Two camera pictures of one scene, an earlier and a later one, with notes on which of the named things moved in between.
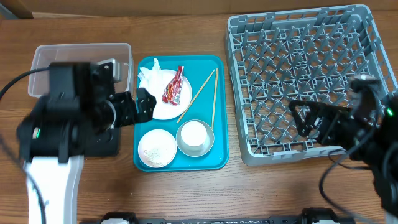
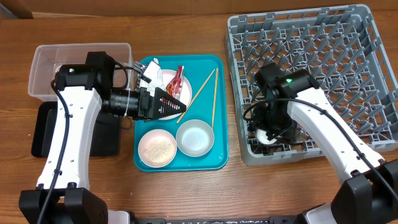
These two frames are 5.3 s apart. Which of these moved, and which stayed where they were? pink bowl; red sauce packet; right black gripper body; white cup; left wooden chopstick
Moved: white cup; right black gripper body
Stayed: pink bowl; left wooden chopstick; red sauce packet
